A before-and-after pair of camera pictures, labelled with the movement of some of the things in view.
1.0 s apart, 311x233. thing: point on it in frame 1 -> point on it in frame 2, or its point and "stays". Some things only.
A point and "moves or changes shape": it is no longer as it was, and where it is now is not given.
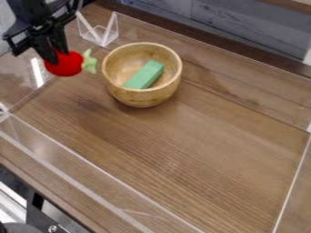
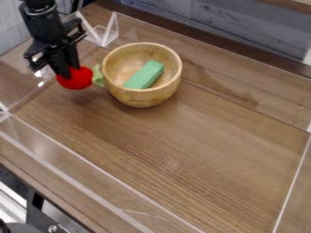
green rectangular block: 146,74 stays
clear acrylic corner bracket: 99,35 stays
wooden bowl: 142,73 stays
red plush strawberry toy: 69,65 moves or changes shape
